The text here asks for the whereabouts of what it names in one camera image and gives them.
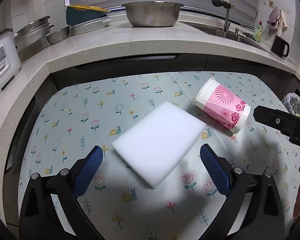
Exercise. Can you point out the white foam sponge block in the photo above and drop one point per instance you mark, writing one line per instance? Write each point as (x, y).
(158, 143)

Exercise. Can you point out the pink white paper cup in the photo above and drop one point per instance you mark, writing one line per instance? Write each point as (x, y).
(222, 105)

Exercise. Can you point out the pink hanging cloth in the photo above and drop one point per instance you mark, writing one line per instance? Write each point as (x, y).
(281, 23)

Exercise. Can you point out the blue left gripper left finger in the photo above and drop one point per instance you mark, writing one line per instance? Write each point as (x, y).
(86, 169)

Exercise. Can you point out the green dish soap bottle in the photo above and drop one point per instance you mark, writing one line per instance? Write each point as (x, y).
(258, 32)

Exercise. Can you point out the white rice cooker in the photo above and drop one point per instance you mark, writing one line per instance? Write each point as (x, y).
(9, 59)

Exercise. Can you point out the stainless steel sink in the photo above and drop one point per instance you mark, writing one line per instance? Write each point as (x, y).
(214, 31)

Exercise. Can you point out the purple hanging cloth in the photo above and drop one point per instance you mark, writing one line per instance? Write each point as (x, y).
(272, 21)

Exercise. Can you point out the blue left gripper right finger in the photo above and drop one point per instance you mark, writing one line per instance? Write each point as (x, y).
(218, 168)

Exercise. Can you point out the yellow teal plastic basin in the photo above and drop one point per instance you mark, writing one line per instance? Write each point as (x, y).
(76, 14)

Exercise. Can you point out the stacked steel steamer pots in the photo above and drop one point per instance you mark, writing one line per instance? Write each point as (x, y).
(30, 39)

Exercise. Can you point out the trash bin with clear liner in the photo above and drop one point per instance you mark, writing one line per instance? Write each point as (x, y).
(291, 101)

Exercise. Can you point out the dark steel wool scrubber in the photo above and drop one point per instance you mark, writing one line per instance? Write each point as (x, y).
(248, 35)

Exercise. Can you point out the floral light blue tablecloth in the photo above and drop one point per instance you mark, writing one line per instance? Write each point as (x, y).
(119, 203)

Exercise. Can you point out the black electric kettle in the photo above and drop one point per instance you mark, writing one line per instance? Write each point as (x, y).
(280, 47)

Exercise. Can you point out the shallow steel tray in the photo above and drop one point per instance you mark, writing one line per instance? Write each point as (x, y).
(88, 26)

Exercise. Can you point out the yellow wall socket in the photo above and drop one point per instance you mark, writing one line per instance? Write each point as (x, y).
(271, 3)

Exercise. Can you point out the steel colander bowl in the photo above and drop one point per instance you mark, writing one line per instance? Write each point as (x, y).
(152, 14)

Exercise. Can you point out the chrome kitchen faucet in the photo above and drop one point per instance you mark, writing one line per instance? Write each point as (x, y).
(227, 5)

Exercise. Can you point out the small steel bowl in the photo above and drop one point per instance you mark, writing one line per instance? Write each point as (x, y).
(58, 36)

